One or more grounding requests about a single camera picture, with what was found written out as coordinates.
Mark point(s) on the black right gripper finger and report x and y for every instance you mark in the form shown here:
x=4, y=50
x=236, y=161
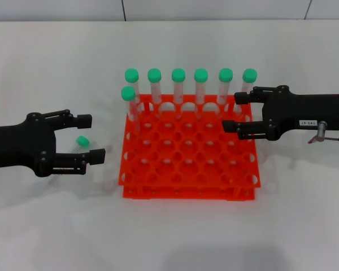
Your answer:
x=230, y=126
x=243, y=97

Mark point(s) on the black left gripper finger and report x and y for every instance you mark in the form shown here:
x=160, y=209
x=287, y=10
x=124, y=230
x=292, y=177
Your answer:
x=97, y=156
x=83, y=121

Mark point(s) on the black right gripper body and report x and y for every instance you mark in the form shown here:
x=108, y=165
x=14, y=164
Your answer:
x=305, y=110

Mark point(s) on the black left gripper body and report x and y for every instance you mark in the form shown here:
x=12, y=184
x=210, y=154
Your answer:
x=17, y=146

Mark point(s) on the clear test tube green cap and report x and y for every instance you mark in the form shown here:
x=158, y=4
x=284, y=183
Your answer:
x=201, y=74
x=82, y=141
x=128, y=93
x=132, y=74
x=154, y=74
x=226, y=74
x=250, y=75
x=178, y=74

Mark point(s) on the orange test tube rack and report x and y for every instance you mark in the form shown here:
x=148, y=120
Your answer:
x=186, y=146

